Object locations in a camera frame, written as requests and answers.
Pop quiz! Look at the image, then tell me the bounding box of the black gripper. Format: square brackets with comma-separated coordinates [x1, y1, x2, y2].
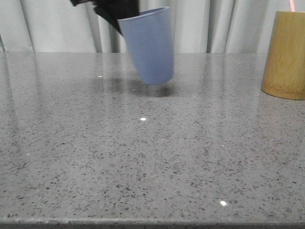
[71, 0, 140, 35]

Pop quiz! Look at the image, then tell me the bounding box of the blue plastic cup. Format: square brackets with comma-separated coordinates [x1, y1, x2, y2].
[119, 6, 174, 84]

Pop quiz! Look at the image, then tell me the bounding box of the pink chopstick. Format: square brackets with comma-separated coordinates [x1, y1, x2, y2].
[289, 0, 295, 12]

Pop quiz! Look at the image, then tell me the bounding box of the yellow bamboo cup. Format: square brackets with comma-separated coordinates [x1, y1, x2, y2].
[261, 11, 305, 100]

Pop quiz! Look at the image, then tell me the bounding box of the grey pleated curtain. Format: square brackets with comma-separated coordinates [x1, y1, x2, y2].
[0, 0, 290, 53]

